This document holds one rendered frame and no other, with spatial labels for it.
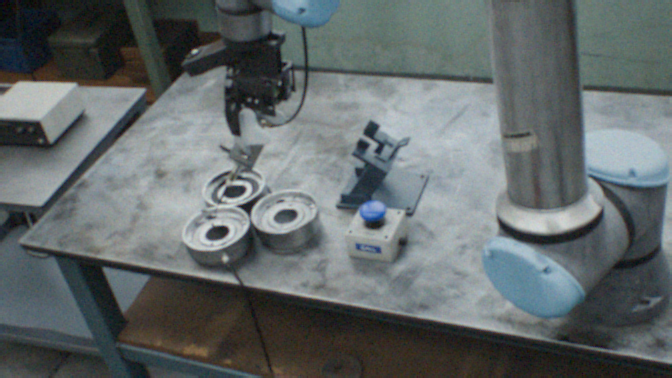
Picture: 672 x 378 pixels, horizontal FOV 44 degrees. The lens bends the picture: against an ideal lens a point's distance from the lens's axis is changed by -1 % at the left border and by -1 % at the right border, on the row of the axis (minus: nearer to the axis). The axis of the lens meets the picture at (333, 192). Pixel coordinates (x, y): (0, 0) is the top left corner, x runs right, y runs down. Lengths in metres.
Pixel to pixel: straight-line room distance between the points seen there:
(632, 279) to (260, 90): 0.56
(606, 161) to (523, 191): 0.15
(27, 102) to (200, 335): 0.76
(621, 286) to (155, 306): 0.91
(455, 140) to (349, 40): 1.66
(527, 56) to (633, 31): 2.01
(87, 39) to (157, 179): 1.66
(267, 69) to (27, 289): 1.36
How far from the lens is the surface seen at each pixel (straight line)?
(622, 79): 2.90
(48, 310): 2.30
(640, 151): 1.04
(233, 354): 1.51
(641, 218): 1.02
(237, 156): 1.31
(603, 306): 1.12
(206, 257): 1.28
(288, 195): 1.35
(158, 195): 1.49
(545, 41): 0.80
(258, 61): 1.20
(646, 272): 1.11
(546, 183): 0.88
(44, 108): 1.99
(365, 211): 1.21
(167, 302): 1.66
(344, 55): 3.13
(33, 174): 1.92
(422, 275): 1.21
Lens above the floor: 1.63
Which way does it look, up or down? 37 degrees down
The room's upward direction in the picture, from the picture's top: 12 degrees counter-clockwise
